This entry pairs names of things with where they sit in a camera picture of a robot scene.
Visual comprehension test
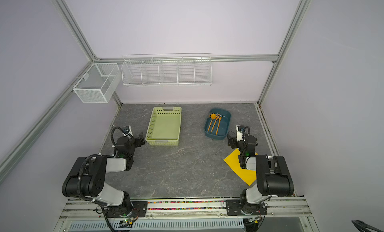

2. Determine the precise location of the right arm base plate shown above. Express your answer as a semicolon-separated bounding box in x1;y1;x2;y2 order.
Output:
223;199;267;216

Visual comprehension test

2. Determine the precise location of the black cable bottom right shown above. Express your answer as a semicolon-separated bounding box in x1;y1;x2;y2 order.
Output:
351;219;383;232

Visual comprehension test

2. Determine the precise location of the yellow paper napkin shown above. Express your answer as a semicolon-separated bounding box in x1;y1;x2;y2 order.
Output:
224;149;257;186

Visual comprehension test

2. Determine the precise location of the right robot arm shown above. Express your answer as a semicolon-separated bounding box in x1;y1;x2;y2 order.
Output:
224;133;294;217

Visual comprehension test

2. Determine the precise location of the white mesh wall box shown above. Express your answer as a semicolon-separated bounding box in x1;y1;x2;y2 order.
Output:
73;63;122;104

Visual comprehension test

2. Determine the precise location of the white wire wall rack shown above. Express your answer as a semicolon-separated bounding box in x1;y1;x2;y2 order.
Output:
122;53;213;86

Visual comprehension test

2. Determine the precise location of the white vented cable duct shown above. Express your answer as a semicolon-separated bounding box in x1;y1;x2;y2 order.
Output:
68;219;245;232

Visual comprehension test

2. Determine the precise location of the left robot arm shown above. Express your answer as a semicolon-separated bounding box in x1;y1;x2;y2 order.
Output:
62;126;146;220

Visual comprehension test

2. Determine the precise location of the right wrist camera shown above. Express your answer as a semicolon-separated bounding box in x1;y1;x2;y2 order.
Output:
236;125;244;142

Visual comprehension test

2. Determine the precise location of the green plastic basket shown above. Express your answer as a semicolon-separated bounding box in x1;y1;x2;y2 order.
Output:
145;106;182;146

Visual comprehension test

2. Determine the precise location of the teal plastic tray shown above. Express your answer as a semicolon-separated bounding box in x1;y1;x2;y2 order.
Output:
204;108;232;140

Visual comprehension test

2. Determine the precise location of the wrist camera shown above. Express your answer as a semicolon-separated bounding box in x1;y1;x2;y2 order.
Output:
236;125;244;142
122;126;133;136

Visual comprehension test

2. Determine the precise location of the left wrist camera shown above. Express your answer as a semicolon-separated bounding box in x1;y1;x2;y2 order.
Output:
122;126;133;136

